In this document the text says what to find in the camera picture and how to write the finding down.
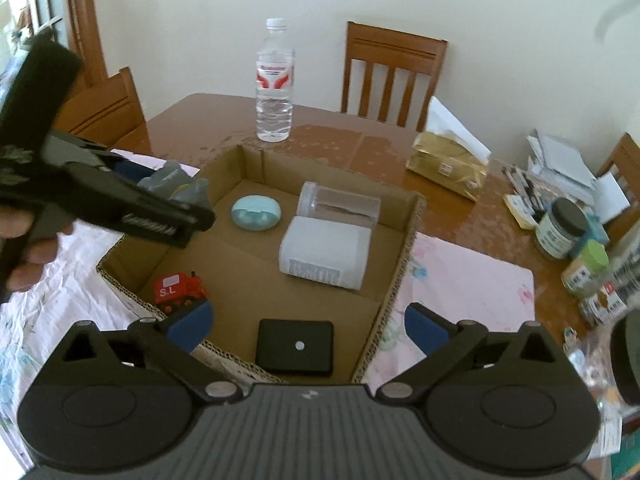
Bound cardboard box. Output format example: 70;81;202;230
95;144;427;386

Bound pink floral cloth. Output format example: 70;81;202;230
0;147;538;471

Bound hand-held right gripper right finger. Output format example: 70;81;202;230
376;302;576;406

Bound red label jar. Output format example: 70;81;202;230
579;281;629;327

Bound white plastic box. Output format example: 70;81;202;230
278;216;372;291

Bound person's left hand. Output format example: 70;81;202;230
0;204;75;293

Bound stack of white papers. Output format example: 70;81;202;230
525;130;632;223

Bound wooden chair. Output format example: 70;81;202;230
595;132;640;192
341;21;448;131
52;66;153;157

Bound black square box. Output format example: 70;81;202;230
255;318;335;378

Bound gold tissue pack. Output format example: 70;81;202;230
406;95;493;202

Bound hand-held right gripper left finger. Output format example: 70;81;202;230
47;298;241;406

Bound white packet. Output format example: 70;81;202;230
587;400;623;461

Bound clear plastic jar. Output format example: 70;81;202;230
296;181;382;231

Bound large clear jar black lid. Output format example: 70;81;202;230
609;307;640;407

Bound bottle with green lid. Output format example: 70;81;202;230
561;241;610;296

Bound teal container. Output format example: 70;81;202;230
585;212;610;246

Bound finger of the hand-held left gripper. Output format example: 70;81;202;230
44;129;152;187
69;165;217;249

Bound row of black pens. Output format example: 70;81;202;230
500;165;547;218

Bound yellow sticky notes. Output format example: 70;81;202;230
504;195;536;231

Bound grey toy elephant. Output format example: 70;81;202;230
136;160;210;207

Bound clear water bottle red label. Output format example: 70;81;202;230
256;17;294;142

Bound red toy train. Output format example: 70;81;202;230
153;271;208;317

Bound teal egg-shaped case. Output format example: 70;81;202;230
231;195;282;232

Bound small jar black lid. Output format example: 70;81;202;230
534;197;591;260

